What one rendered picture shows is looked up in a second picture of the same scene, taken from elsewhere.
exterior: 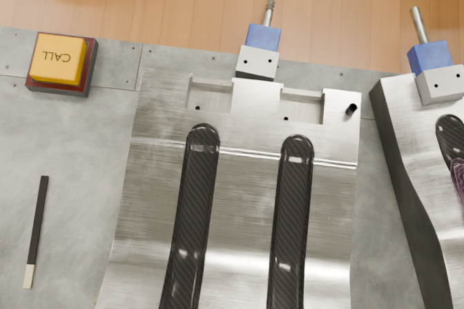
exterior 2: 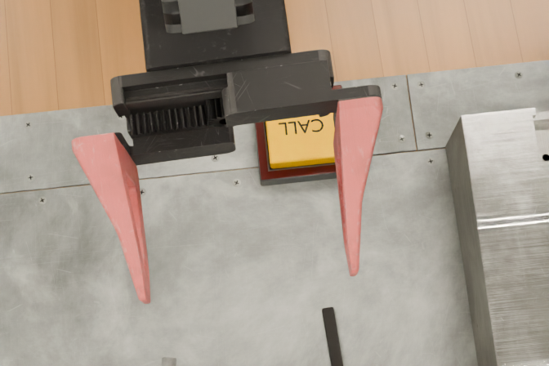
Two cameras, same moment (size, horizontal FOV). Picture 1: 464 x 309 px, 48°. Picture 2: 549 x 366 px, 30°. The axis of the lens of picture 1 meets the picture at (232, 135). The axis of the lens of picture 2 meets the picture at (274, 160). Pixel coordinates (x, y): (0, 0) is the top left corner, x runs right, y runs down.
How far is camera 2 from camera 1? 35 cm
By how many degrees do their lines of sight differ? 1
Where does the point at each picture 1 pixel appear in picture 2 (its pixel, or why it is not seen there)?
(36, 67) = (278, 149)
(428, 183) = not seen: outside the picture
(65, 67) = (319, 139)
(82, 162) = (375, 275)
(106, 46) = not seen: hidden behind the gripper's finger
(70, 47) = not seen: hidden behind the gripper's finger
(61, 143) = (333, 253)
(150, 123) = (498, 196)
